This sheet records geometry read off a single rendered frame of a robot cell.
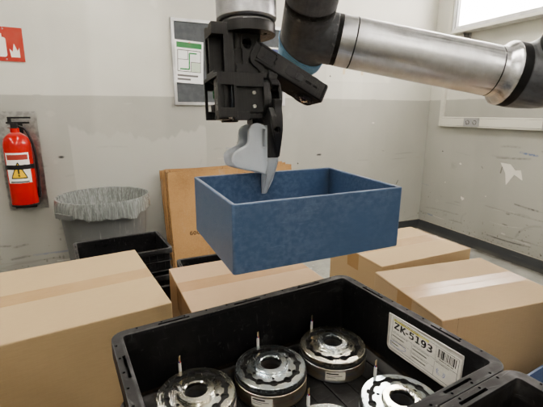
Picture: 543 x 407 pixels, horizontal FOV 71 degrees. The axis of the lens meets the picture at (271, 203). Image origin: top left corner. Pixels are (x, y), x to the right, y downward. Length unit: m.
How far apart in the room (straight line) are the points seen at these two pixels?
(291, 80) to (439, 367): 0.43
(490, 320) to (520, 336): 0.09
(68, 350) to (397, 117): 3.62
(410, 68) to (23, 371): 0.72
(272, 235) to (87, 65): 2.70
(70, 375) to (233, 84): 0.51
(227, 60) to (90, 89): 2.53
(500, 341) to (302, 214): 0.59
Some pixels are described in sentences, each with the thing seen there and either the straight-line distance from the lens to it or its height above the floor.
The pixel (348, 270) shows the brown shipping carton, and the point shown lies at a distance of 1.07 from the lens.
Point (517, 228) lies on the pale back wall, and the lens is 3.70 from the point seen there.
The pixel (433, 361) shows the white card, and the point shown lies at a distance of 0.61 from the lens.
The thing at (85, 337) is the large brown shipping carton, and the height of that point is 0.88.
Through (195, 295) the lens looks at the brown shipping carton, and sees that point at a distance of 0.80.
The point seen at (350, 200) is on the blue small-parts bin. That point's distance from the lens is 0.41.
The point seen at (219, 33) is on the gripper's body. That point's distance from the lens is 0.50.
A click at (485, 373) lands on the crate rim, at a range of 0.53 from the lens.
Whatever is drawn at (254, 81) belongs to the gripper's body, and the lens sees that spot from 0.48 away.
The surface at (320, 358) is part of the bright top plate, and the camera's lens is 0.62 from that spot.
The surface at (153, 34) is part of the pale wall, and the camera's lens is 3.06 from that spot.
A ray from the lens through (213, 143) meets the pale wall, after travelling 3.10.
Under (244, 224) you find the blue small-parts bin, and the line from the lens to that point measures 0.36.
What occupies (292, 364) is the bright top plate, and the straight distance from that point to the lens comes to 0.60.
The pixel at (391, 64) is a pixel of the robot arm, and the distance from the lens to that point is 0.63.
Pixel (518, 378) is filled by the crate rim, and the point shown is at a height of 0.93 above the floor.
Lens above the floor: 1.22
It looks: 14 degrees down
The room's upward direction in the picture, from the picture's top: straight up
